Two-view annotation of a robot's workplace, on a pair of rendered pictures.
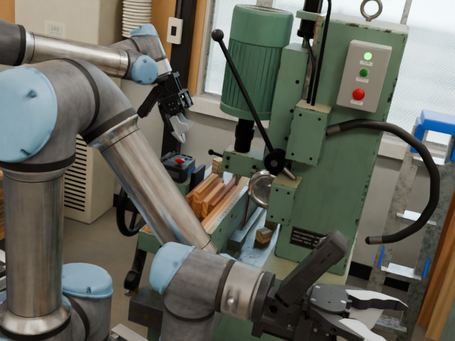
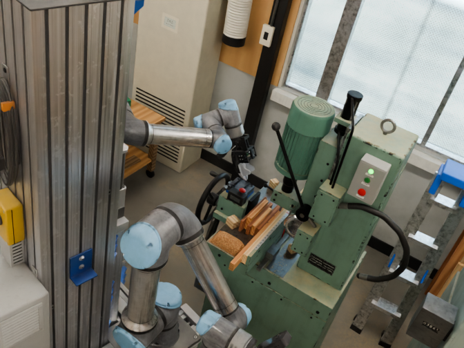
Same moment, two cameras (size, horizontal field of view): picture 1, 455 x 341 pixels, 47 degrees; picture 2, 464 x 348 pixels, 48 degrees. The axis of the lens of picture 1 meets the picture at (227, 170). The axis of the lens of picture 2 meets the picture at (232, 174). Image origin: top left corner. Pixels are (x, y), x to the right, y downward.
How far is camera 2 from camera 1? 0.86 m
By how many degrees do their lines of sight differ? 15
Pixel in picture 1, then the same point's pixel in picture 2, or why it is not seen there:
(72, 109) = (168, 244)
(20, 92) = (145, 244)
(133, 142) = (199, 248)
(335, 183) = (342, 235)
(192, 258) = (217, 325)
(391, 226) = not seen: hidden behind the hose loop
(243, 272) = (239, 338)
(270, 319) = not seen: outside the picture
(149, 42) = (230, 115)
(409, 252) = not seen: hidden behind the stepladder
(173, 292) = (206, 337)
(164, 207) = (211, 283)
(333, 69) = (351, 166)
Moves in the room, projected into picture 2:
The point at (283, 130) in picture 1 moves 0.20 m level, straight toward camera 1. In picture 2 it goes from (314, 190) to (301, 219)
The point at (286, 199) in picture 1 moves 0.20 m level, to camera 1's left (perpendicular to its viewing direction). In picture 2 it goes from (305, 242) to (258, 226)
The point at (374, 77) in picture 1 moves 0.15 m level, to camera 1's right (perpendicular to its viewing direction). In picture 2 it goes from (373, 185) to (415, 198)
